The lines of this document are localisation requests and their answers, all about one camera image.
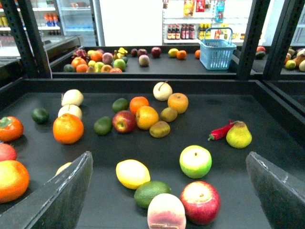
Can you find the green avocado front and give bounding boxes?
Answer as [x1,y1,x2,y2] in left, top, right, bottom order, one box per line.
[133,181,171,209]

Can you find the yellow orange fruit middle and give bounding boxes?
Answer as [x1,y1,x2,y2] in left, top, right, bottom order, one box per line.
[135,106,159,130]

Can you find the orange persimmon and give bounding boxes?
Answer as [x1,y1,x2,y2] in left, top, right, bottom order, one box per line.
[0,116,24,142]

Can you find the large orange left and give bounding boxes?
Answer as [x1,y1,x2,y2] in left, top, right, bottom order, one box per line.
[52,113,84,145]

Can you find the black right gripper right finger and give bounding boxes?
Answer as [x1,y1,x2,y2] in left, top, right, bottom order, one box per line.
[246,151,305,229]

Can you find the yellow green pear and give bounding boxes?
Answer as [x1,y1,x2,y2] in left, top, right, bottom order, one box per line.
[226,121,252,149]

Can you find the black shelf post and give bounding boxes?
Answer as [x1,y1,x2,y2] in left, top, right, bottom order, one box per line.
[236,0,270,80]
[1,0,52,79]

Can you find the black shelf post left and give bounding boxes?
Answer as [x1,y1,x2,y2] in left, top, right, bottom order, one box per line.
[1,0,52,79]

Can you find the brown kiwi back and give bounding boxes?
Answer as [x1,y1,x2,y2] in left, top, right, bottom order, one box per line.
[161,107,178,123]

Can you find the dark green avocado left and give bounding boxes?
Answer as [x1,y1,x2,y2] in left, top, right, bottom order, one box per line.
[31,107,49,124]

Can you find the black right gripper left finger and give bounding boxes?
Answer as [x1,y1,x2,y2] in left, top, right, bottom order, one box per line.
[0,151,93,229]

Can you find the green apple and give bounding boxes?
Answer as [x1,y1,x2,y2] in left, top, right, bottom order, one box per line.
[179,145,212,179]

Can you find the green avocado middle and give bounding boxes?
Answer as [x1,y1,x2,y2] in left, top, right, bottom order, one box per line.
[93,116,112,135]

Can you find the orange persimmon fruit back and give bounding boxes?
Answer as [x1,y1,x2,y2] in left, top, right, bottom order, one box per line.
[167,93,189,114]

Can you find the green lime middle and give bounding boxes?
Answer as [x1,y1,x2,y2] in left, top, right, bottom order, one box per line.
[112,98,129,113]

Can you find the dark red apple back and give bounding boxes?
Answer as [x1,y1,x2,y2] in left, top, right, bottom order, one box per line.
[151,47,162,58]

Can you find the red apple front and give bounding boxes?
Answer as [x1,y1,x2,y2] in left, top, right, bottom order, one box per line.
[180,181,221,225]

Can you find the black shelf post right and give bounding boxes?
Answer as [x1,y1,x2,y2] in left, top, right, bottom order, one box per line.
[236,0,270,80]

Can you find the pink white peach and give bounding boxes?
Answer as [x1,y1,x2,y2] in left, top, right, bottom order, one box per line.
[147,193,186,229]

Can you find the brown kiwi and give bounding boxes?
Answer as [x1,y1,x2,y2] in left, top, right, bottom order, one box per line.
[149,121,171,138]
[161,107,178,123]

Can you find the light blue shopping basket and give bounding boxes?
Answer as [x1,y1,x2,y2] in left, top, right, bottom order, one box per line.
[198,27,237,70]

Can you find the white round pear back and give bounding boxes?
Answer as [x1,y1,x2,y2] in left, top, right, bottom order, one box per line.
[153,82,173,101]

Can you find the red chili pepper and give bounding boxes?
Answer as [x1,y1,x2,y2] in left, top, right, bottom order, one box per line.
[208,120,234,141]

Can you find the orange yellow mango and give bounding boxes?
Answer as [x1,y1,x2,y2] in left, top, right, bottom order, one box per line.
[0,160,30,204]

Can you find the red apple middle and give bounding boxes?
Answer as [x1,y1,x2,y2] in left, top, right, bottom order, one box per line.
[112,110,136,134]

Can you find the orange tangerine back shelf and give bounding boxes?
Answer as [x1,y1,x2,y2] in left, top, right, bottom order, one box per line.
[176,50,187,60]

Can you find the white pear lower left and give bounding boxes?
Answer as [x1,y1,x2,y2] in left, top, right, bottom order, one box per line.
[58,104,82,119]

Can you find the yellow lemon back shelf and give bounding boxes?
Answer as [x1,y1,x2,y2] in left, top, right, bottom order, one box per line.
[168,48,179,58]

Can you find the yellow lemon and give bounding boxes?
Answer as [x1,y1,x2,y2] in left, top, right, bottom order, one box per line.
[55,162,71,176]
[116,159,151,190]

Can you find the brown kiwi front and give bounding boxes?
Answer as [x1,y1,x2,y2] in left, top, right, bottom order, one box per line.
[149,121,171,138]

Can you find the green apple back shelf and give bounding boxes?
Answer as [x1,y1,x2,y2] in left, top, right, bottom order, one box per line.
[113,59,126,72]

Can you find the orange tangerine middle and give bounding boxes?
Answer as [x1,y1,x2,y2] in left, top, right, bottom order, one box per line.
[129,96,149,115]

